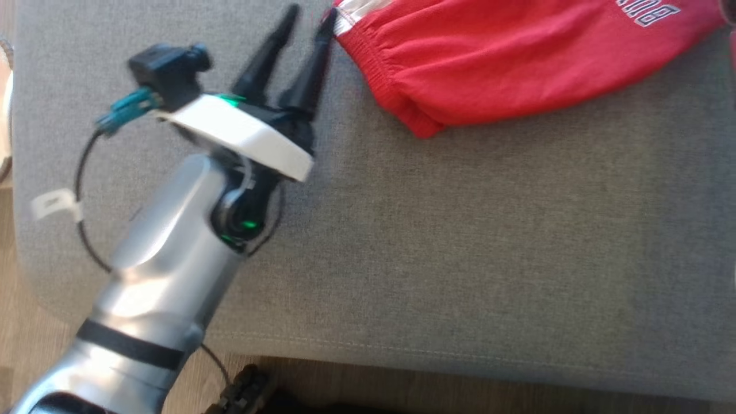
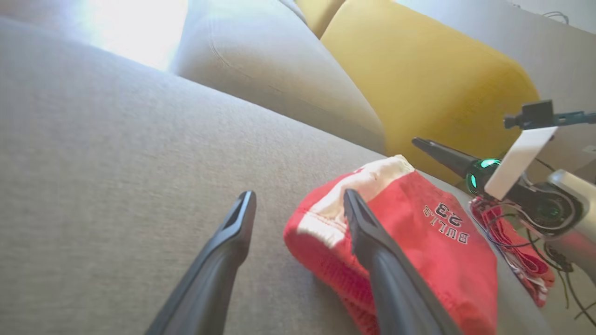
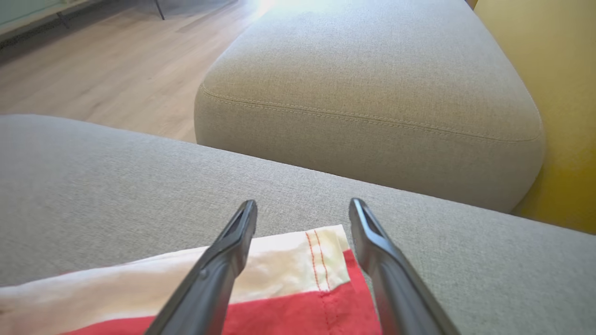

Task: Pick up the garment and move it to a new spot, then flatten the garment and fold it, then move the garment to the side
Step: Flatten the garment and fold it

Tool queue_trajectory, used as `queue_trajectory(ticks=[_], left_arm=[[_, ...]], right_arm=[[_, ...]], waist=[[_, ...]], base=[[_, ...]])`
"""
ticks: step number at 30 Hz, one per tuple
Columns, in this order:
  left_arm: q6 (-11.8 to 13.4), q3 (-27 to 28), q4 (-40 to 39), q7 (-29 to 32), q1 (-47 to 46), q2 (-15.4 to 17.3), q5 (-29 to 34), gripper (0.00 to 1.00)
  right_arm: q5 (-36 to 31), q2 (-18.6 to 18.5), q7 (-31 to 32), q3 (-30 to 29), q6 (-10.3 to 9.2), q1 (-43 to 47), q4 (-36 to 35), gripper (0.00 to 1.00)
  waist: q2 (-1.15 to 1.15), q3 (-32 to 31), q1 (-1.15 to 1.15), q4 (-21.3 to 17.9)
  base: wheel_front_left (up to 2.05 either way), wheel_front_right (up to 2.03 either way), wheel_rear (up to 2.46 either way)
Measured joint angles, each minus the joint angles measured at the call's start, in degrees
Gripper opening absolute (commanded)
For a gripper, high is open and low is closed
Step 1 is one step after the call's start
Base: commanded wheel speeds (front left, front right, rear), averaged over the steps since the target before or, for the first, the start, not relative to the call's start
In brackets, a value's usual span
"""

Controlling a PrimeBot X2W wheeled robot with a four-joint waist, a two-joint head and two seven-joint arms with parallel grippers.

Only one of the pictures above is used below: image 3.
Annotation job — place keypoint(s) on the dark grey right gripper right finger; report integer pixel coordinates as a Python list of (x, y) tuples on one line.
[(396, 288)]

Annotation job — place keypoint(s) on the thin black furniture leg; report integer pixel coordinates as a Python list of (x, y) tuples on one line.
[(159, 9)]

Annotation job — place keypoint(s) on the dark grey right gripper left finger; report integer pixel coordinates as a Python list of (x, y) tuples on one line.
[(219, 279)]

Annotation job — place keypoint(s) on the beige fabric sofa cushion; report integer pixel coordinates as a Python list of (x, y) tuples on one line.
[(372, 83)]

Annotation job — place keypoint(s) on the red basketball jersey white trim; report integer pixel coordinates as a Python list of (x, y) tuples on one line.
[(288, 311)]

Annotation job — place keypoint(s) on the grey fabric sofa seat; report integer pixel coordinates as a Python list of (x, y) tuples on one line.
[(93, 186)]

